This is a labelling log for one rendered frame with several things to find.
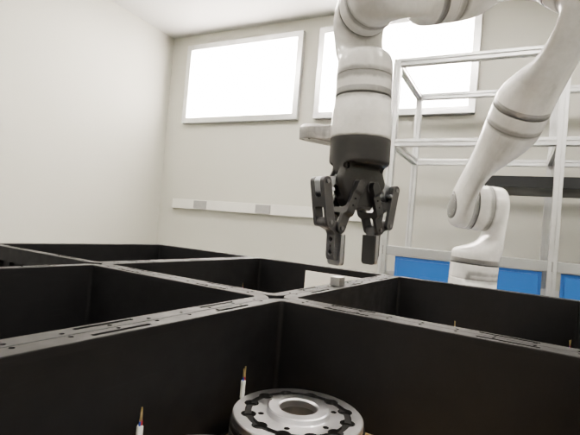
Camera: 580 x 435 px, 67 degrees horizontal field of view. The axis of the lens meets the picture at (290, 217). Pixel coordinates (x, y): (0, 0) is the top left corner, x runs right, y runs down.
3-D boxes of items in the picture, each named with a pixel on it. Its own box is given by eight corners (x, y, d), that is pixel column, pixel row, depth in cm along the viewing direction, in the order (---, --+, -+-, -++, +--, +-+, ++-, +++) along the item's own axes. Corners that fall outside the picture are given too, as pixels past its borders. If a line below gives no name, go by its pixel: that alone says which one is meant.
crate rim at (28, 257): (159, 253, 111) (160, 243, 111) (256, 267, 96) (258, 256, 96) (-16, 256, 77) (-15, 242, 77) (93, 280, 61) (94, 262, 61)
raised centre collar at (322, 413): (287, 396, 37) (288, 388, 37) (340, 413, 35) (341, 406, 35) (253, 415, 33) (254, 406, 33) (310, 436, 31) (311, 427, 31)
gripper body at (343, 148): (359, 124, 50) (354, 208, 50) (406, 136, 55) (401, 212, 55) (315, 132, 56) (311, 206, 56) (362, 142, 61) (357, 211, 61)
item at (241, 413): (278, 386, 41) (279, 379, 41) (382, 419, 36) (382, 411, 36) (204, 422, 32) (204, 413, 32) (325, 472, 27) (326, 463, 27)
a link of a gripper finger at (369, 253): (375, 236, 56) (374, 265, 56) (379, 236, 56) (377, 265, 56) (362, 234, 58) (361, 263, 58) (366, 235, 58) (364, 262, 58)
